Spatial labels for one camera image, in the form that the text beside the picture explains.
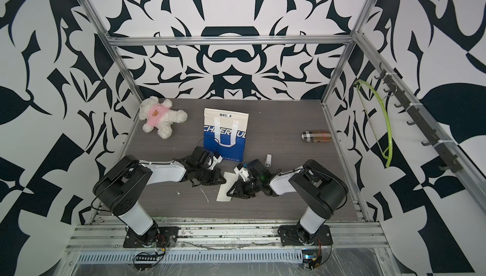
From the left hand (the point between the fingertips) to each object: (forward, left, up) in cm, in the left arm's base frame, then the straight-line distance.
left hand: (225, 178), depth 89 cm
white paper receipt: (0, -2, 0) cm, 2 cm away
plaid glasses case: (+20, -48, +2) cm, 52 cm away
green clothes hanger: (+6, -60, +34) cm, 69 cm away
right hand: (-7, -2, +1) cm, 8 cm away
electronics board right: (-31, -31, -1) cm, 44 cm away
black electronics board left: (-31, +29, 0) cm, 43 cm away
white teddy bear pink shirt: (+32, +35, +8) cm, 48 cm away
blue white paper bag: (+14, 0, +17) cm, 22 cm away
